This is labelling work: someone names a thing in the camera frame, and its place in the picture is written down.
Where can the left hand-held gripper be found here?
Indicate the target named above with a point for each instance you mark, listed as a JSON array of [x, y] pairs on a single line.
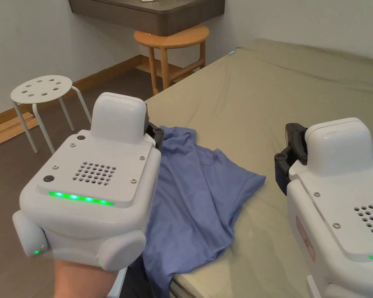
[[93, 173]]

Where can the person's left hand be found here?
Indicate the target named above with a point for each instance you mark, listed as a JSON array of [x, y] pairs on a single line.
[[80, 279]]

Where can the bed with beige sheet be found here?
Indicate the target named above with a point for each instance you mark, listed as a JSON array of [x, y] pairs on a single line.
[[267, 102]]

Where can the light wooden plank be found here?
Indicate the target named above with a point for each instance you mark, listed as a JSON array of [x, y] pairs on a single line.
[[9, 128]]

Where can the dark wall-mounted desk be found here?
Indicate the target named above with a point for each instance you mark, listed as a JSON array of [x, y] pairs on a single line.
[[161, 14]]

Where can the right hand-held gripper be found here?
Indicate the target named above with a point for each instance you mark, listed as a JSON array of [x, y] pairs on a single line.
[[338, 198]]

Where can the blue shirt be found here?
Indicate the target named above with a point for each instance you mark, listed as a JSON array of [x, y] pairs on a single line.
[[195, 198]]

